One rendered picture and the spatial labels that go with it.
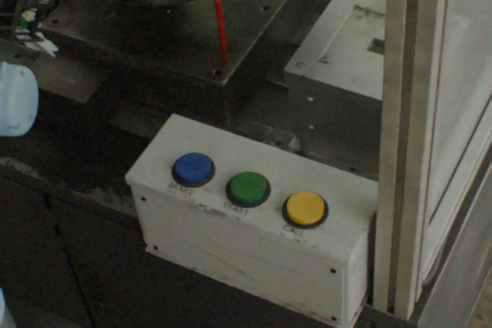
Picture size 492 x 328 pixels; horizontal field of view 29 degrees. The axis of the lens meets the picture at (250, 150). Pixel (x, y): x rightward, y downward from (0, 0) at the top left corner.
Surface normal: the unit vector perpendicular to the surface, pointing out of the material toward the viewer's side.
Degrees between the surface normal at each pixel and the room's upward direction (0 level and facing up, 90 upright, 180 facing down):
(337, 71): 0
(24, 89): 90
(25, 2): 90
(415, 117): 90
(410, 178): 90
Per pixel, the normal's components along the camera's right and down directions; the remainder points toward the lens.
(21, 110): 0.98, 0.09
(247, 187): -0.07, -0.66
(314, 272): -0.46, 0.69
